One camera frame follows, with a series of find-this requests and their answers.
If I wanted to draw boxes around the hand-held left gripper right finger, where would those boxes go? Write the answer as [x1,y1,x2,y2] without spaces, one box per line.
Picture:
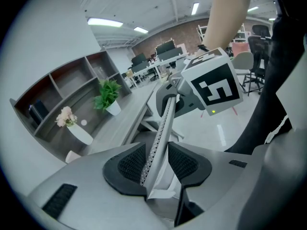
[167,141,267,227]

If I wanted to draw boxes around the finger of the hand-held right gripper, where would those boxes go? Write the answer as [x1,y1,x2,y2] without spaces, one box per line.
[155,84,178,117]
[174,94,206,119]

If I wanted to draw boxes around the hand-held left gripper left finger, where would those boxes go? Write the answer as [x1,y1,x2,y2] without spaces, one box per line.
[26,141,175,230]

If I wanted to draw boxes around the black mesh office chair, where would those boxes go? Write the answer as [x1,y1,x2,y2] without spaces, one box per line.
[247,24,273,97]

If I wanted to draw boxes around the black box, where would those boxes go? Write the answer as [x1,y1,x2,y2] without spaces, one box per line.
[28,99,48,127]

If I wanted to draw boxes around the white and grey chair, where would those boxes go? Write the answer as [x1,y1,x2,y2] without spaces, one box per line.
[129,96,185,200]

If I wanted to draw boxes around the person's legs in black trousers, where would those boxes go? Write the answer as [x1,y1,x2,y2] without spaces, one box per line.
[224,13,307,153]

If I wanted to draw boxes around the grey wooden desk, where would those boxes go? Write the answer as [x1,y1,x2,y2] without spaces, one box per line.
[64,81,160,164]

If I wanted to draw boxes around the white vase with pink flowers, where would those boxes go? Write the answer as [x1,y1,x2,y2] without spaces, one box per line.
[55,106,94,146]

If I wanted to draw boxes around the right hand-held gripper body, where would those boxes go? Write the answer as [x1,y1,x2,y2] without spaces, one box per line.
[167,47,243,117]

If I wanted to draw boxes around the person's right forearm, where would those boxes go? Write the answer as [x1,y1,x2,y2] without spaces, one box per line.
[203,0,252,51]

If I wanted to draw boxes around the grey shell chair black legs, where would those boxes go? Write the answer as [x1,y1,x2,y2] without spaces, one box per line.
[233,51,264,97]

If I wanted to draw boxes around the green plant in white pot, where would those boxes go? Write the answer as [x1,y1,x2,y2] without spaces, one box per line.
[93,79,122,116]

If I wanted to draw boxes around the grey wooden shelf unit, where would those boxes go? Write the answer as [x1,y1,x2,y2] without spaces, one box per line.
[9,50,133,143]

